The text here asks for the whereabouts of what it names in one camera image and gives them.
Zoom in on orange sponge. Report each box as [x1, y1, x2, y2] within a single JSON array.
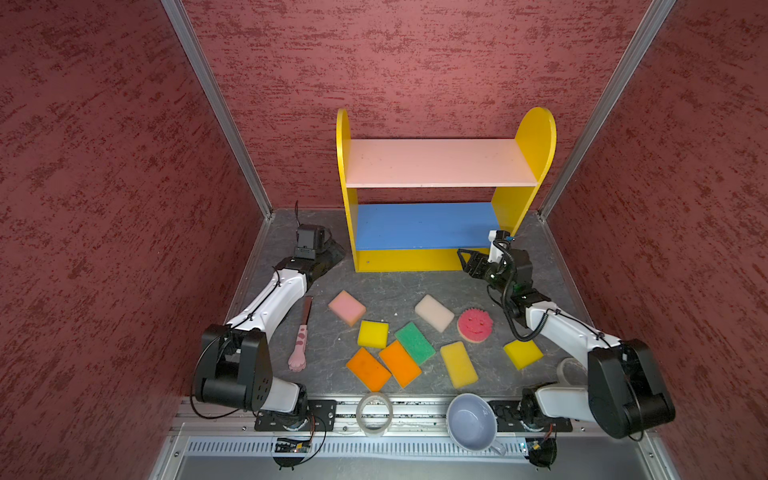
[[379, 340, 422, 388], [346, 348, 392, 392]]

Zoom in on orange sponge left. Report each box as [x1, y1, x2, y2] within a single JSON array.
[[346, 348, 392, 392]]

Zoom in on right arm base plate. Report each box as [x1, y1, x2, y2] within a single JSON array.
[[488, 400, 549, 434]]

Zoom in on yellow sponge far right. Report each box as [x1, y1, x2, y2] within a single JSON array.
[[503, 340, 544, 371]]

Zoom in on long yellow sponge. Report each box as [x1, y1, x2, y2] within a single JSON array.
[[440, 341, 479, 389]]

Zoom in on beige white sponge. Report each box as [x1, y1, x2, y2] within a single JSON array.
[[415, 294, 455, 333]]

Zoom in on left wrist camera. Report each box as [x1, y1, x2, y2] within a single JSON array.
[[294, 224, 327, 260]]

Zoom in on aluminium front rail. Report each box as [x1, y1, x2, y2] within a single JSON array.
[[170, 395, 606, 438]]

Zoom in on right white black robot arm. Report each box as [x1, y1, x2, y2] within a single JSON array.
[[457, 240, 676, 439]]

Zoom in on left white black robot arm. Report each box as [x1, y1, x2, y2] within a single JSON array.
[[190, 240, 345, 429]]

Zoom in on yellow shelf pink blue boards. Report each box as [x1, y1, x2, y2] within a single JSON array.
[[336, 107, 557, 273]]

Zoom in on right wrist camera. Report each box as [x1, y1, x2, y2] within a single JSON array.
[[488, 230, 514, 263]]

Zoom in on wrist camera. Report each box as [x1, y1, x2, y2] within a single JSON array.
[[294, 224, 327, 260], [488, 230, 514, 263]]

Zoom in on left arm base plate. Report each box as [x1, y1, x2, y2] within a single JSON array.
[[254, 399, 338, 432]]

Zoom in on orange sponge right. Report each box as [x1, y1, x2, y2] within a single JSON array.
[[379, 340, 422, 388]]

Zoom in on clear tape roll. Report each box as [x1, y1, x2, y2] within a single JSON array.
[[355, 392, 394, 437]]

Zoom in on small yellow square sponge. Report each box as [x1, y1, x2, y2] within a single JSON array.
[[357, 320, 389, 349]]

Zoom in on round pink smiley sponge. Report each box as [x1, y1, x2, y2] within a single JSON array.
[[457, 308, 494, 343]]

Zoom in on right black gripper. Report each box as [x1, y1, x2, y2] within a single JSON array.
[[457, 248, 513, 295]]

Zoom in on green sponge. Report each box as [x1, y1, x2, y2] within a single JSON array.
[[395, 322, 436, 366]]

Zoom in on lavender mug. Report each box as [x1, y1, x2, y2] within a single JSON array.
[[446, 393, 508, 456]]

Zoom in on beige masking tape roll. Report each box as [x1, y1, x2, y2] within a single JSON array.
[[556, 358, 588, 387]]

